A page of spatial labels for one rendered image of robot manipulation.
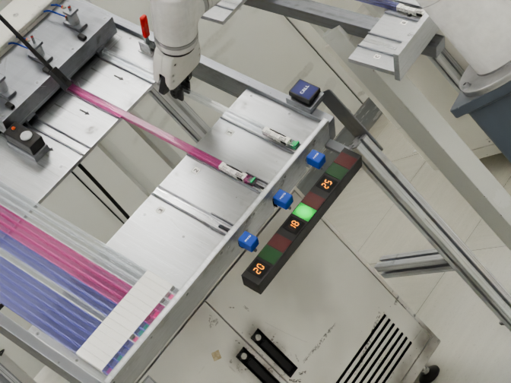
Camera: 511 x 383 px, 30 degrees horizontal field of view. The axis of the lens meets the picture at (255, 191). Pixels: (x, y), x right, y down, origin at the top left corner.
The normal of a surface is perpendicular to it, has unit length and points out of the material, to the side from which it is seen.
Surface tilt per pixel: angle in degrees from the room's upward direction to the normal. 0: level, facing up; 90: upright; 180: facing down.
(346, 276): 90
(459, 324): 0
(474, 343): 0
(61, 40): 48
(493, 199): 90
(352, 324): 86
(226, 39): 90
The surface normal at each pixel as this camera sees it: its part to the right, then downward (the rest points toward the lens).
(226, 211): -0.11, -0.58
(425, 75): -0.58, 0.69
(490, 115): -0.46, 0.64
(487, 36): -0.21, 0.48
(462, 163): 0.51, -0.20
